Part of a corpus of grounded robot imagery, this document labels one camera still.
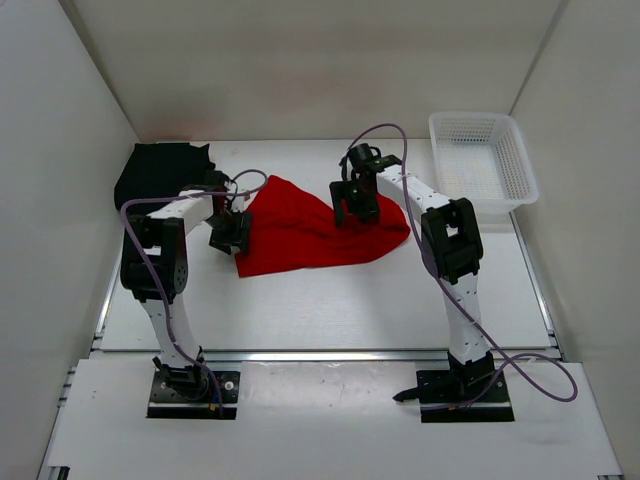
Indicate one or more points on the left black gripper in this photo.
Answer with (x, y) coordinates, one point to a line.
(239, 237)

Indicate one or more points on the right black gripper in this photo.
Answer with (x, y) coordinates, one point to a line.
(343, 192)

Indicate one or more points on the red t shirt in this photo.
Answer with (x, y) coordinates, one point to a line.
(293, 229)

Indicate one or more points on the black t shirt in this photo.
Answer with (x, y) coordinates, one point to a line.
(161, 170)

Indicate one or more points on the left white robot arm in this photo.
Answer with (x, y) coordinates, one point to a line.
(154, 263)

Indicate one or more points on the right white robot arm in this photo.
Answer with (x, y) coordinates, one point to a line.
(450, 237)

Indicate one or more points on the white plastic basket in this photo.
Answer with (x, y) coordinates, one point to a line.
(482, 156)

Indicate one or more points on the aluminium rail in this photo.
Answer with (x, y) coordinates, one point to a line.
(326, 356)

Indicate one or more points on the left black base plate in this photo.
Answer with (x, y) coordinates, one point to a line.
(165, 402)

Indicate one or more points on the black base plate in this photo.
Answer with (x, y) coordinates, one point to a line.
(442, 399)
(165, 402)

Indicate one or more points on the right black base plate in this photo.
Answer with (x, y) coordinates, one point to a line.
(442, 399)

